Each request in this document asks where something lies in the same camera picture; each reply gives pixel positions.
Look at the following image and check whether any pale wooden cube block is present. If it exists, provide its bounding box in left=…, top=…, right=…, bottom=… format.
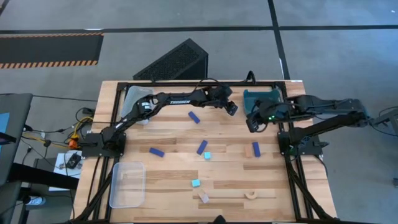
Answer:
left=198, top=189, right=210, bottom=205

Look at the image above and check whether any teal plastic bin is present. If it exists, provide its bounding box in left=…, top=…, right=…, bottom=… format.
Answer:
left=242, top=88, right=282, bottom=118

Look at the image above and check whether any black perforated box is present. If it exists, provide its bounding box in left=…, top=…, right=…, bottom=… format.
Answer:
left=132, top=38, right=209, bottom=81

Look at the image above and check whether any white plastic bin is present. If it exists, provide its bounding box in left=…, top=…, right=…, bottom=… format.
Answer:
left=120, top=85, right=155, bottom=126

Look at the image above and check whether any clear plastic bin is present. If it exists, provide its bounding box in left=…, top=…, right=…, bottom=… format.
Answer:
left=108, top=161, right=147, bottom=209

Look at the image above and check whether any grey stand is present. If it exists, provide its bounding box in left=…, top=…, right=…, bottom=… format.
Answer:
left=368, top=106, right=398, bottom=138

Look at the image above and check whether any black power adapter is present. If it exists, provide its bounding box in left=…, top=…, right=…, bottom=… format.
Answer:
left=65, top=153, right=82, bottom=170

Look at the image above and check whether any white paper sheet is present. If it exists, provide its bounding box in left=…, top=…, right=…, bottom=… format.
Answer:
left=49, top=151, right=83, bottom=192

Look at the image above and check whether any black hazard-striped floor mat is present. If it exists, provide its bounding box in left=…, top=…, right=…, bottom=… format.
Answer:
left=0, top=32, right=104, bottom=70

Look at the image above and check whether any black desk beam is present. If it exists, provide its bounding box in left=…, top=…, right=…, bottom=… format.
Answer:
left=7, top=161, right=80, bottom=191

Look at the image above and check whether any dark grey desk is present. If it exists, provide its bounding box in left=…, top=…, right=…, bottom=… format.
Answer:
left=0, top=93, right=34, bottom=187

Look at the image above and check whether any blue sheet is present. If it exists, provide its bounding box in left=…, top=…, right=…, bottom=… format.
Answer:
left=0, top=112, right=10, bottom=147

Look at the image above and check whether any black aluminium table frame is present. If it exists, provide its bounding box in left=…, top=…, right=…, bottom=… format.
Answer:
left=73, top=80, right=335, bottom=224

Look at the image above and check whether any black cable bundle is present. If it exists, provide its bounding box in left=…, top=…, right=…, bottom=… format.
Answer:
left=75, top=107, right=96, bottom=124

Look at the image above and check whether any yellow cable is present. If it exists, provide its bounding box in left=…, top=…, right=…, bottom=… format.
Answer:
left=21, top=116, right=94, bottom=147

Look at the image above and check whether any thin black floor cable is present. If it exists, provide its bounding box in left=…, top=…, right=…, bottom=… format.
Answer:
left=30, top=94, right=98, bottom=103

